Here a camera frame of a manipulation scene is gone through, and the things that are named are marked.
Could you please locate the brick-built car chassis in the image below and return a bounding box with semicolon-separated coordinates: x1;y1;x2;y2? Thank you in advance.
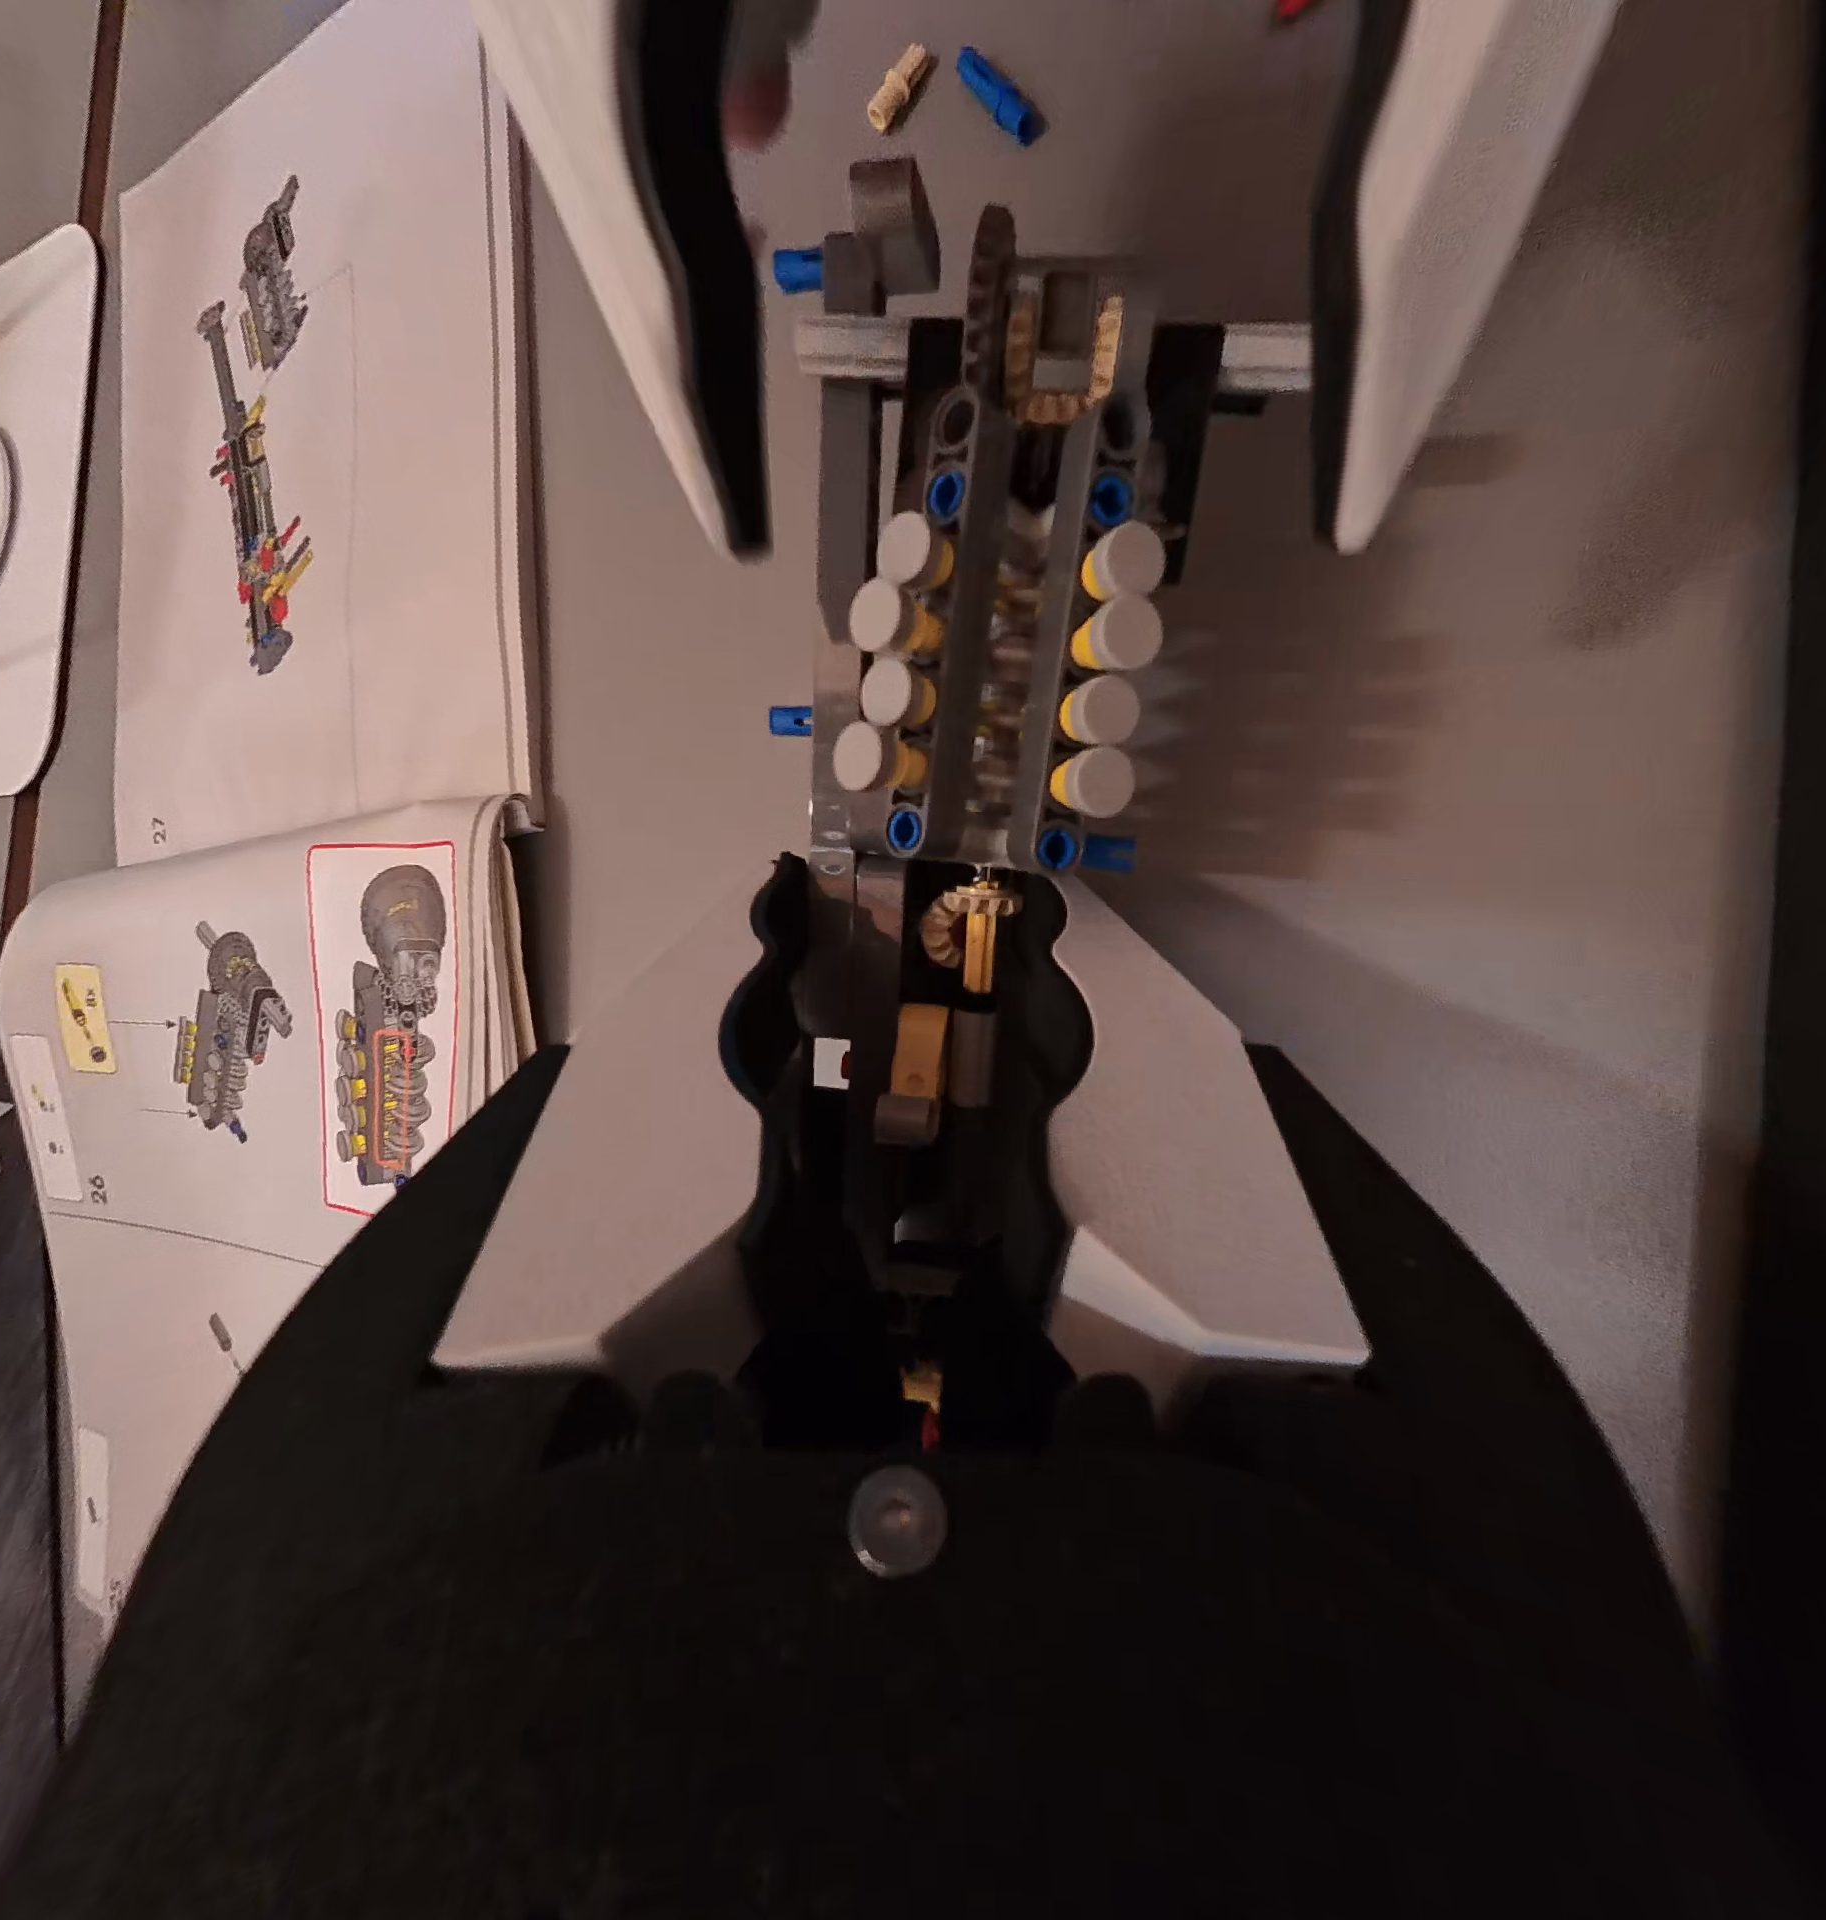
769;156;1319;1458

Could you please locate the blue connector pin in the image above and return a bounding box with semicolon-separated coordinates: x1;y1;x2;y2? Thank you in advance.
956;46;1048;151

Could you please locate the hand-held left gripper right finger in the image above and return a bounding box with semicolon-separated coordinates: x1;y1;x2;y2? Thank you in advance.
987;870;1375;1448

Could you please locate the black perforated pad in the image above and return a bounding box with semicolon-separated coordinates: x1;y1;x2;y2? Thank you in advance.
1708;0;1826;1920

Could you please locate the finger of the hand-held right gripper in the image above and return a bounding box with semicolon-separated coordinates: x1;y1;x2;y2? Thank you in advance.
1307;0;1627;560
469;0;777;571

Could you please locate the building instruction booklet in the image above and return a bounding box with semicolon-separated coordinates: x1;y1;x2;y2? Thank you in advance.
0;0;547;1727

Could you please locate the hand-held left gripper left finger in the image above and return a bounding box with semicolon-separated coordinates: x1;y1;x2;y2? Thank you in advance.
430;852;914;1448

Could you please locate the brick-built engine block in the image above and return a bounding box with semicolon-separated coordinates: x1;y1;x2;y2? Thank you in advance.
830;382;1171;878

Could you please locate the white stand base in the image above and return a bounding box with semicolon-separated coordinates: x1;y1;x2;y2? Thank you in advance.
0;226;104;803

